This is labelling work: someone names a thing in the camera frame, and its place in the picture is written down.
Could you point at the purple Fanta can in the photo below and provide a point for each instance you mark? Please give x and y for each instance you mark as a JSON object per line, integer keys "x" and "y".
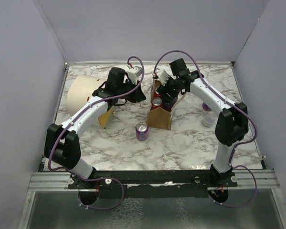
{"x": 206, "y": 107}
{"x": 168, "y": 106}

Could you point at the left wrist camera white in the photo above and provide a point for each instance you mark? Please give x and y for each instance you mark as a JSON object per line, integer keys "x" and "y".
{"x": 133, "y": 74}

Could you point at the jute canvas tote bag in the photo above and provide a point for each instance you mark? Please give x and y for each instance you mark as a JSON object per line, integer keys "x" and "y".
{"x": 158, "y": 118}

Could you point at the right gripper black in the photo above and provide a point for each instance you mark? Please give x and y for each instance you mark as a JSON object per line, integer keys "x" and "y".
{"x": 163, "y": 90}

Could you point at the beige round box orange lid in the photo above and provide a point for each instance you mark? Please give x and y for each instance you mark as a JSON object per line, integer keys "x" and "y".
{"x": 79, "y": 93}

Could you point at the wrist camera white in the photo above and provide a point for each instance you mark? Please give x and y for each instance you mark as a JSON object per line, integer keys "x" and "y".
{"x": 133, "y": 74}
{"x": 164, "y": 77}

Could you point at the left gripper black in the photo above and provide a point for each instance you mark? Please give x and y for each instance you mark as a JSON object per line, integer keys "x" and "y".
{"x": 137, "y": 96}

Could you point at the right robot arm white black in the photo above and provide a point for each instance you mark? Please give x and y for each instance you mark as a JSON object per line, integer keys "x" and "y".
{"x": 232, "y": 121}

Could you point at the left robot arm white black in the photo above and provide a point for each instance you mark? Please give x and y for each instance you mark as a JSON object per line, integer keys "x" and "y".
{"x": 62, "y": 144}

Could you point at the red cola can front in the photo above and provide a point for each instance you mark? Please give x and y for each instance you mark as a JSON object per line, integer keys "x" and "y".
{"x": 156, "y": 103}

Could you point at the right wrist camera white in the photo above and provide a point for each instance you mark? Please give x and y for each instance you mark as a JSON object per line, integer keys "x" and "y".
{"x": 164, "y": 77}

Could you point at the purple can near front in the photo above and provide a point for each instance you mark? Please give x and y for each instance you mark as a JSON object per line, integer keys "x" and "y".
{"x": 142, "y": 131}

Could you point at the black front mounting rail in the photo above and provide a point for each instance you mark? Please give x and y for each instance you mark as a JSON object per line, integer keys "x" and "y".
{"x": 153, "y": 183}

